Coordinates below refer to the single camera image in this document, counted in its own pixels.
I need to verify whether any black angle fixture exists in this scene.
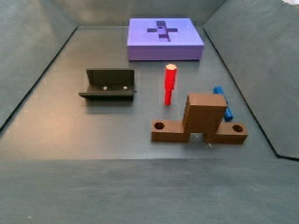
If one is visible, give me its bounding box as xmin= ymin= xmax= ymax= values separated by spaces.
xmin=78 ymin=68 xmax=136 ymax=100

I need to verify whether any purple board with cross slot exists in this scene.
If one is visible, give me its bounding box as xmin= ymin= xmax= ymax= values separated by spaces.
xmin=126 ymin=18 xmax=204 ymax=61

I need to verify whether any brown T-shaped block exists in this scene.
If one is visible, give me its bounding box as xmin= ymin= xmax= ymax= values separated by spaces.
xmin=150 ymin=93 xmax=248 ymax=144

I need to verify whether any red peg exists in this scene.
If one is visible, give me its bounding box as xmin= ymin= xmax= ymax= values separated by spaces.
xmin=164 ymin=64 xmax=177 ymax=105

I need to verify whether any blue peg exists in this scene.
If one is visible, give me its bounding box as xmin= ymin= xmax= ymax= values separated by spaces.
xmin=212 ymin=86 xmax=233 ymax=122

